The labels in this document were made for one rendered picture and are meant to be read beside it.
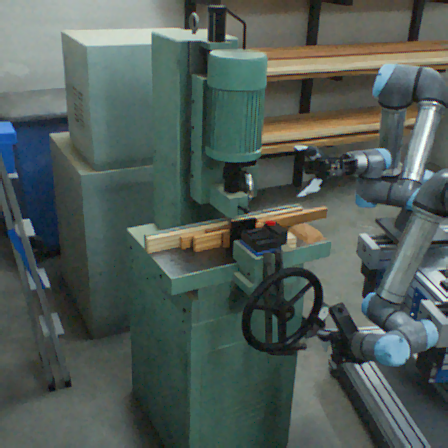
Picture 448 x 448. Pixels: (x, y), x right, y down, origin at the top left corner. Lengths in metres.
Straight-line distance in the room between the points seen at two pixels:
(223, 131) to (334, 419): 1.40
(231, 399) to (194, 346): 0.31
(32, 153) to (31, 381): 1.29
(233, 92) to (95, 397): 1.53
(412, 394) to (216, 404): 0.83
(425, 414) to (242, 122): 1.35
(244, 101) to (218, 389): 0.98
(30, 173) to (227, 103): 1.95
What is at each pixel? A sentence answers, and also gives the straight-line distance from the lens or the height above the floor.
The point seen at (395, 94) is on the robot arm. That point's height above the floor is 1.36.
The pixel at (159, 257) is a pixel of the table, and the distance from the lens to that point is 1.84.
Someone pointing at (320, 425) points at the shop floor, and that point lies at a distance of 2.61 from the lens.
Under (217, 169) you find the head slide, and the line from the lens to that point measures 1.95.
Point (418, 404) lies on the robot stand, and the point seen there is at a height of 0.21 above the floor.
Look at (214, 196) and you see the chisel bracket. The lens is 1.94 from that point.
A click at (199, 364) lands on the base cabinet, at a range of 1.97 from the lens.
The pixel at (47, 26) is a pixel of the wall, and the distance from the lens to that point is 3.94.
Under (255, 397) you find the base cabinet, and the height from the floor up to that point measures 0.32.
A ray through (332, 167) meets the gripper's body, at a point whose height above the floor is 1.19.
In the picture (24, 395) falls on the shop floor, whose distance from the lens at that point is 2.77.
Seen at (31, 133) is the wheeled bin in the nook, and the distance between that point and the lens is 3.41.
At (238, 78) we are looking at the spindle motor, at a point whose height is 1.45.
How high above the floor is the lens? 1.78
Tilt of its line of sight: 26 degrees down
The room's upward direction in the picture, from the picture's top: 2 degrees clockwise
